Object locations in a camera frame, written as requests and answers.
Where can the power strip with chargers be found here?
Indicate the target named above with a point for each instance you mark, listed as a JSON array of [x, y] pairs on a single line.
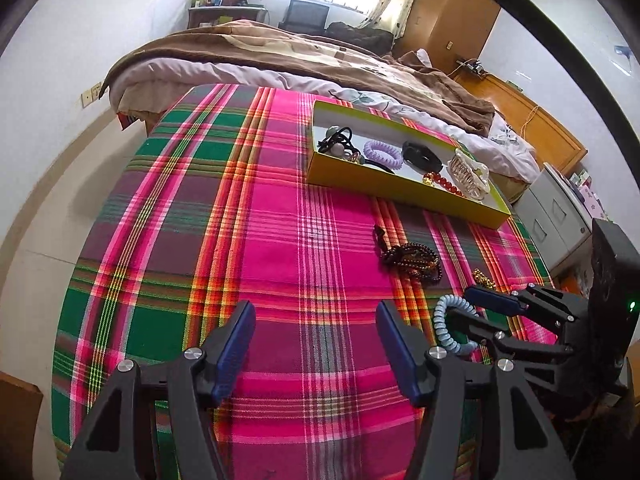
[[471, 66]]

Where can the bed with brown blanket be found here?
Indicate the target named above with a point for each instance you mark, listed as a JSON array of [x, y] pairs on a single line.
[[505, 155]]

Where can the grey drawer cabinet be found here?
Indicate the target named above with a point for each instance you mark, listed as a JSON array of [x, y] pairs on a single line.
[[555, 215]]

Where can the wooden wardrobe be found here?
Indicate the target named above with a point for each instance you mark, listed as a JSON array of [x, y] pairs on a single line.
[[450, 5]]

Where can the pink green plaid tablecloth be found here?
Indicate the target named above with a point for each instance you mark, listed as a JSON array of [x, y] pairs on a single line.
[[280, 240]]

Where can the brown blanket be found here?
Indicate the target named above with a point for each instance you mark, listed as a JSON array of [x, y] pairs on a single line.
[[280, 52]]

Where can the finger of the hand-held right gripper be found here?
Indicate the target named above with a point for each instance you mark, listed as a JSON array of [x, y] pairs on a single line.
[[492, 300], [475, 324]]

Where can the black television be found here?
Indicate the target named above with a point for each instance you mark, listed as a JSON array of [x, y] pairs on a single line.
[[304, 16]]

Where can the side desk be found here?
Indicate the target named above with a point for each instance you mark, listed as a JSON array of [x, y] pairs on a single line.
[[225, 16]]

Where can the dark cloth pile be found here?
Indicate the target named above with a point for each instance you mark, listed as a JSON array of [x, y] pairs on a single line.
[[360, 37]]

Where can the pearly white hair claw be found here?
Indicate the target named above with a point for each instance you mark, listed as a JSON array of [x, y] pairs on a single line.
[[470, 175]]

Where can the boxes on cabinet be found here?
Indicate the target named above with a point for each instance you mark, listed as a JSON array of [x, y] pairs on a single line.
[[590, 197]]

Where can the black wristband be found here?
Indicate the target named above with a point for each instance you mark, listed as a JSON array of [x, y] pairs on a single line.
[[422, 155]]

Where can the yellow cardboard box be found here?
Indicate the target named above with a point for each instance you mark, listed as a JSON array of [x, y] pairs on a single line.
[[400, 196]]

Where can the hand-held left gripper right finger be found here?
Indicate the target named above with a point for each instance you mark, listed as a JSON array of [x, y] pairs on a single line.
[[397, 351]]

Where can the wooden furniture edge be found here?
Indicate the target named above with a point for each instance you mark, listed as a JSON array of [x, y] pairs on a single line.
[[20, 425]]

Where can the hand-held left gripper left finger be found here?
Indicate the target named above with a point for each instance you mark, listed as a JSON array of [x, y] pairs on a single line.
[[232, 346]]

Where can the wooden headboard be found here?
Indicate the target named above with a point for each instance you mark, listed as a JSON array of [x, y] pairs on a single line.
[[545, 120]]

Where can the wall socket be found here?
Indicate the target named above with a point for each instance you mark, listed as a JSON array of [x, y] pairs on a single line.
[[91, 94]]

